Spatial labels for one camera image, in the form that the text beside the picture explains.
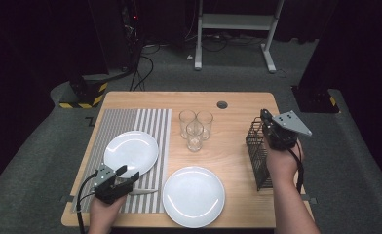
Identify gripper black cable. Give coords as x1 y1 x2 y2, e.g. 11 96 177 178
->
76 172 97 234
287 139 305 194

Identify white metal stand frame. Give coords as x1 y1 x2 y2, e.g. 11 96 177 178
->
193 0 286 74

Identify person's right hand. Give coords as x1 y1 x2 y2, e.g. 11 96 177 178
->
266 142 305 186

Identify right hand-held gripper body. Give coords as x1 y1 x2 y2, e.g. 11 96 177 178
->
266 110 313 151

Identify cable bundle under stand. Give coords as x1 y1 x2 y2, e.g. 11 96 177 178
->
183 32 265 53

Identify person's left hand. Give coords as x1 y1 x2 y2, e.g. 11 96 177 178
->
87 195 128 234

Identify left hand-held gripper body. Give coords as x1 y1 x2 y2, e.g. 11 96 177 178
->
93 163 134 205

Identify dark equipment rack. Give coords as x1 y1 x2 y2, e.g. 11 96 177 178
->
120 0 145 70

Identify black wire cutlery basket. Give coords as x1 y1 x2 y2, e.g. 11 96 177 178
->
245 117 277 192

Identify black floor cables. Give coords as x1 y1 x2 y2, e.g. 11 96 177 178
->
129 45 155 92

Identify black stand base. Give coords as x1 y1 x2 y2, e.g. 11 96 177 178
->
290 85 340 114

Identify silver table knife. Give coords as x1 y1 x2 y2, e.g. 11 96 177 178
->
127 188 159 196

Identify grey striped placemat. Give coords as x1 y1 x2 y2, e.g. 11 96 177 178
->
70 108 173 215

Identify clear drinking glass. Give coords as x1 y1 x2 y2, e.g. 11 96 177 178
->
185 121 205 153
178 109 198 140
196 110 214 141

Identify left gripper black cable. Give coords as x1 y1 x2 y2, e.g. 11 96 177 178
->
76 172 97 234

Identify black yellow striped base block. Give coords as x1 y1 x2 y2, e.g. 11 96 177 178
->
58 75 109 110

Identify white plate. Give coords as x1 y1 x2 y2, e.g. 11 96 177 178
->
162 166 226 229
103 130 160 179

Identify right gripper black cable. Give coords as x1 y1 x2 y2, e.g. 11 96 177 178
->
287 139 305 194

